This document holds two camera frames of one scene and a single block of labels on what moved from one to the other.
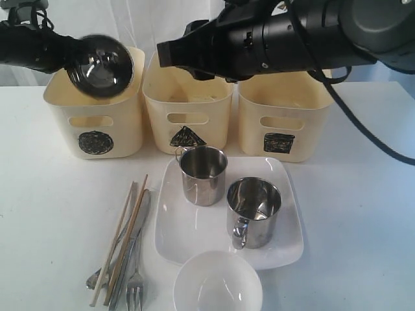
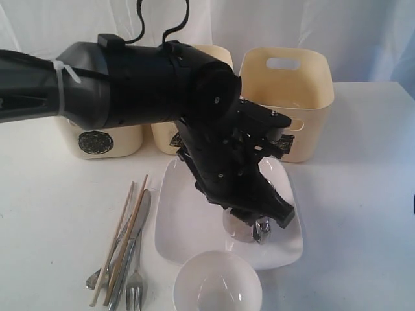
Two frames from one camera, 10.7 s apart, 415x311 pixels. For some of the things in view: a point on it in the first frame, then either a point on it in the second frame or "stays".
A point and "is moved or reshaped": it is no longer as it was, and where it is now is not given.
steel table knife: [138, 225] stays
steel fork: [135, 288] stays
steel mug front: [252, 208] is moved or reshaped
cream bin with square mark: [284, 116] stays
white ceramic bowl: [217, 280] stays
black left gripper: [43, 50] → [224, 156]
